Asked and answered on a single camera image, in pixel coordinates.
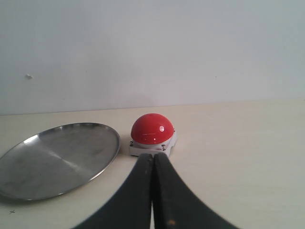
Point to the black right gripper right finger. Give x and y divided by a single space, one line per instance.
175 206

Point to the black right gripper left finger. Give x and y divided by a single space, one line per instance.
130 206

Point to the red dome button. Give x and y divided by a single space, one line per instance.
151 134

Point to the round steel plate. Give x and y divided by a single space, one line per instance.
57 161

